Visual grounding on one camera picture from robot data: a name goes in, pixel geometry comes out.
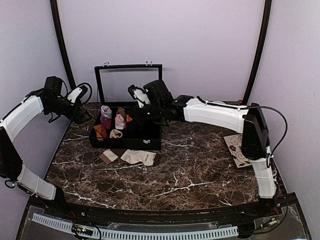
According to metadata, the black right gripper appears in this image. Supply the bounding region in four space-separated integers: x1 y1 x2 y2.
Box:
129 102 164 125

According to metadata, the white brown striped sock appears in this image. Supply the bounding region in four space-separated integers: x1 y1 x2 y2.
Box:
99 149 160 167

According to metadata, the black red yellow argyle sock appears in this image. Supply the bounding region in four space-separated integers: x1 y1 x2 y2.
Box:
125 113 140 131

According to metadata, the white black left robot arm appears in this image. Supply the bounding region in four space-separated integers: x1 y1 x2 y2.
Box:
0 76 93 218

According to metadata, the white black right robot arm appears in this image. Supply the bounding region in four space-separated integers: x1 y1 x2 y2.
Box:
128 79 277 217

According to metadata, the magenta rolled sock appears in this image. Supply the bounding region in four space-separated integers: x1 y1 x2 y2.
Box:
100 116 112 130

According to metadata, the black glass-lid sock box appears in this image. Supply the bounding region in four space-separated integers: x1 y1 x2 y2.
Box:
89 64 163 151

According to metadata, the beige rolled sock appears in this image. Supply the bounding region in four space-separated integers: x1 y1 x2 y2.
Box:
109 129 123 139

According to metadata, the floral patterned coaster tile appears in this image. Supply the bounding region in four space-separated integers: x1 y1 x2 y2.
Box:
223 134 252 169

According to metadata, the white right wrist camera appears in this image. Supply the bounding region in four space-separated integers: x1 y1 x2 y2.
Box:
128 85 151 108

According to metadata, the black left frame post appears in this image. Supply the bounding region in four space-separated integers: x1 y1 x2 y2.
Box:
49 0 76 90

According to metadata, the black frame post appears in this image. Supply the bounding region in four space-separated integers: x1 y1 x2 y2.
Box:
242 0 272 105
49 0 76 90

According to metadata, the white slotted cable duct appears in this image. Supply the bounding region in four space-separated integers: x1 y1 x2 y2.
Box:
31 213 239 240

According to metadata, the black table edge rail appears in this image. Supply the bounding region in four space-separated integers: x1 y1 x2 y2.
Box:
23 192 302 231

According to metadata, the black right frame post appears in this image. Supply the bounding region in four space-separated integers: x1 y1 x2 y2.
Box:
242 0 272 105

